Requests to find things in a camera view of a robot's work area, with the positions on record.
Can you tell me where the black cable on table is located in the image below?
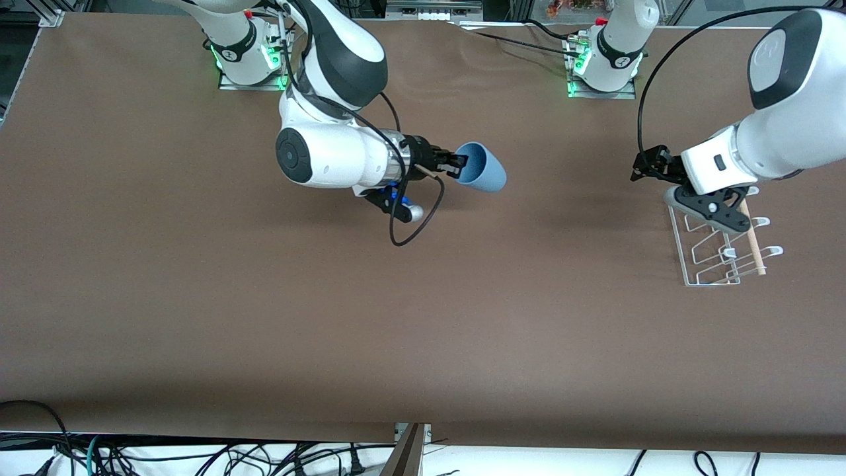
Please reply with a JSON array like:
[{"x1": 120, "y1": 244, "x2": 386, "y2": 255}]
[{"x1": 449, "y1": 19, "x2": 589, "y2": 57}]

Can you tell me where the brown table cover sheet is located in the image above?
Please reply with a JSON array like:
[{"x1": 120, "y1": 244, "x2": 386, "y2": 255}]
[{"x1": 0, "y1": 13, "x2": 846, "y2": 457}]

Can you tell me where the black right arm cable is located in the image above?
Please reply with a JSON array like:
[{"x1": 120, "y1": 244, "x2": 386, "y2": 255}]
[{"x1": 284, "y1": 0, "x2": 445, "y2": 247}]

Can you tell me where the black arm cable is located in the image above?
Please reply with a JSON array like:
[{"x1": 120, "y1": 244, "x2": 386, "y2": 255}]
[
  {"x1": 637, "y1": 7, "x2": 804, "y2": 159},
  {"x1": 284, "y1": 0, "x2": 445, "y2": 247}
]

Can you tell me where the teal floor cable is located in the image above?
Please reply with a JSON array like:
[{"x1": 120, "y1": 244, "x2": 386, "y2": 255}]
[{"x1": 85, "y1": 434, "x2": 108, "y2": 476}]

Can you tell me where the white wire cup rack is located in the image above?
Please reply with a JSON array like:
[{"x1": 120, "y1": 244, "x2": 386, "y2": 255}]
[{"x1": 669, "y1": 192, "x2": 785, "y2": 287}]

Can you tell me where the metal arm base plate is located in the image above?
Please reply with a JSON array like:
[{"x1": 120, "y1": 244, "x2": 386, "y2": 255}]
[
  {"x1": 218, "y1": 30, "x2": 289, "y2": 91},
  {"x1": 567, "y1": 40, "x2": 636, "y2": 100}
]

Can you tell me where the wooden rack rod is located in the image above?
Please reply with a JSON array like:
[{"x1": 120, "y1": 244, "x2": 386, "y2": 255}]
[{"x1": 738, "y1": 198, "x2": 767, "y2": 276}]

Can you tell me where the grey device box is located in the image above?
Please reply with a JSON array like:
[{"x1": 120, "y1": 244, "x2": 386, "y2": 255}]
[{"x1": 387, "y1": 0, "x2": 483, "y2": 20}]

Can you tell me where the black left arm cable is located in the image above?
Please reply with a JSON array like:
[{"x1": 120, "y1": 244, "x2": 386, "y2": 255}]
[{"x1": 637, "y1": 7, "x2": 804, "y2": 159}]

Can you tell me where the blue plastic cup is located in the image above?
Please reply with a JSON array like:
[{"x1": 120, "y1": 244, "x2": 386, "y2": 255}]
[{"x1": 456, "y1": 142, "x2": 508, "y2": 194}]

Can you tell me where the grey metal post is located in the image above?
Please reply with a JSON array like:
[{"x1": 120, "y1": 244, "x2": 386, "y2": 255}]
[{"x1": 380, "y1": 423, "x2": 432, "y2": 476}]

